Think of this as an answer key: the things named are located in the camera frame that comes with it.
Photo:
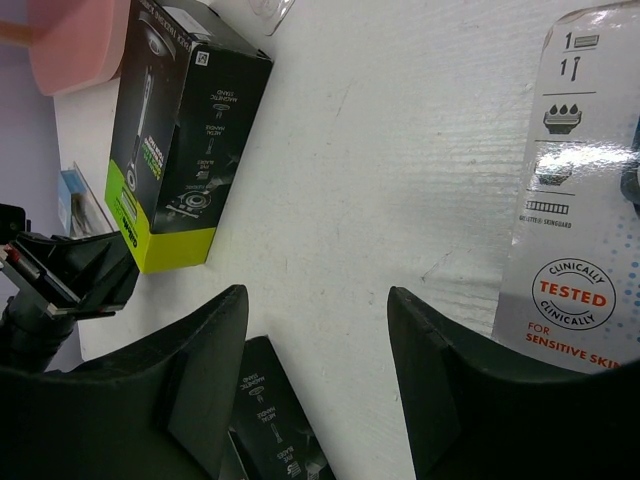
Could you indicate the white Gillette razor pack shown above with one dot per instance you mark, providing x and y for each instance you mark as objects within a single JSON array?
[{"x": 570, "y": 289}]

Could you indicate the black green razor box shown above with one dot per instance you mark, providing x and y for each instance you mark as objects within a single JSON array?
[
  {"x": 189, "y": 91},
  {"x": 269, "y": 436}
]

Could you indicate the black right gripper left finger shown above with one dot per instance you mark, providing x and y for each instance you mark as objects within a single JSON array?
[{"x": 158, "y": 408}]

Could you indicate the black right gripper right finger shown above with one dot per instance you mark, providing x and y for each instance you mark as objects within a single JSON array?
[{"x": 475, "y": 409}]

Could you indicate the pink three-tier shelf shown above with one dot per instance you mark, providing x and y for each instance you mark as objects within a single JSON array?
[{"x": 72, "y": 45}]

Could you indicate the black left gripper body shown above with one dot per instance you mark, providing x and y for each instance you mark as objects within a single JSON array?
[{"x": 60, "y": 282}]

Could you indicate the clear blister razor pack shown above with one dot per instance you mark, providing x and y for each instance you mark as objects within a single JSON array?
[
  {"x": 78, "y": 208},
  {"x": 271, "y": 13}
]

